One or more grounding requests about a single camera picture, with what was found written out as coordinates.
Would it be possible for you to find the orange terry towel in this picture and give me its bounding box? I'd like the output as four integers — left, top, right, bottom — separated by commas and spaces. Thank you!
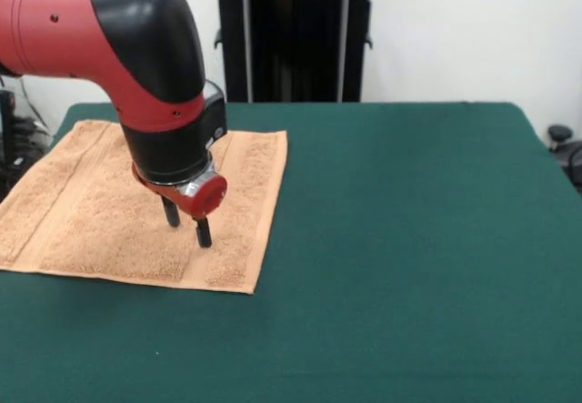
0, 119, 289, 295

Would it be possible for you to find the black robot pedestal with handle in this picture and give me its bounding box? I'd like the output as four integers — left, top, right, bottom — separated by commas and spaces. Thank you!
198, 0, 392, 104

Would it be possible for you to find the black electronics box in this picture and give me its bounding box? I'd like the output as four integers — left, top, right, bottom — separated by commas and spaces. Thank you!
0, 88, 17, 167

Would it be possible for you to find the grey wall cable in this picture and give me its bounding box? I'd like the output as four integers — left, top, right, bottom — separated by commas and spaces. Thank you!
17, 77, 49, 126

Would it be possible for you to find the black cable bundle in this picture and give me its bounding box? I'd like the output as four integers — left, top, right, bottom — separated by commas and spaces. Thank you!
0, 116, 52, 204

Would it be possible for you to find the black office chair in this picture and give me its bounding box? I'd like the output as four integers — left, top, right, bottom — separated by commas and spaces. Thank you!
547, 124, 582, 195

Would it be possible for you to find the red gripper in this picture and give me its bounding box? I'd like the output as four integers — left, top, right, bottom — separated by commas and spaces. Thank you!
131, 162, 228, 249

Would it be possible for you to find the dark green tablecloth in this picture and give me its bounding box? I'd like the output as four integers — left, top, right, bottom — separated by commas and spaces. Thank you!
0, 101, 582, 403

